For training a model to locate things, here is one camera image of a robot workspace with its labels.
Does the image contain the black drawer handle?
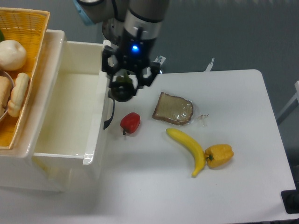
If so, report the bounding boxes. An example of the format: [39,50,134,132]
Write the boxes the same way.
[103,98,115,130]

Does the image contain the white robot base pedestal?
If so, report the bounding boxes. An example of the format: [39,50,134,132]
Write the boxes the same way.
[102,18,124,46]

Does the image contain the white round bun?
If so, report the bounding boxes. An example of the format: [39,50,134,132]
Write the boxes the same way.
[0,40,27,71]

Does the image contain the white frame at right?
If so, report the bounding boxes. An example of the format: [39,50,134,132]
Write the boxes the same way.
[276,81,299,126]

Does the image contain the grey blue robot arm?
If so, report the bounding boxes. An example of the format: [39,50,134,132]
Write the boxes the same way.
[73,0,169,102]

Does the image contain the dark purple mangosteen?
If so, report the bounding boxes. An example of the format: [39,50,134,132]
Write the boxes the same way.
[110,72,135,102]

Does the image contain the yellow bell pepper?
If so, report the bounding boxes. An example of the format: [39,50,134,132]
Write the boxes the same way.
[204,144,234,168]

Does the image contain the beige twisted bread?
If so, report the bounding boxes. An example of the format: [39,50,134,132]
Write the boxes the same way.
[7,73,29,117]

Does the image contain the black device at edge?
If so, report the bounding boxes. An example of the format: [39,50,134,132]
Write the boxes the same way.
[281,189,299,214]

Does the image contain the wrapped bread slice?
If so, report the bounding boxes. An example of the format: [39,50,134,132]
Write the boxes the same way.
[152,92,209,126]

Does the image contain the white upper drawer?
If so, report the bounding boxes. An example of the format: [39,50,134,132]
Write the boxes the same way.
[34,40,112,168]

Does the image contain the white metal bracket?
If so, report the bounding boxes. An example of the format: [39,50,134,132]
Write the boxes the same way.
[154,55,166,74]

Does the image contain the metal bowl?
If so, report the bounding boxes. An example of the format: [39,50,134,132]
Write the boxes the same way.
[0,70,15,122]

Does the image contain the tan bread loaf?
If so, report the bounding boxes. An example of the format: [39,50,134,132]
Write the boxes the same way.
[0,76,12,116]

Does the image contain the yellow woven basket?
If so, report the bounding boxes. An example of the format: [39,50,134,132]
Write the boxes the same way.
[0,7,50,150]

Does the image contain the yellow banana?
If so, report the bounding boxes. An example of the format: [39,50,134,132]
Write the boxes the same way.
[166,128,206,178]

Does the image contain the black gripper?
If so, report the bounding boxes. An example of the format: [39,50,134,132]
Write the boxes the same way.
[101,35,161,96]

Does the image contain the red bell pepper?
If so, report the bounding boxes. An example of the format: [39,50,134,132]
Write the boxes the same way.
[120,112,141,135]

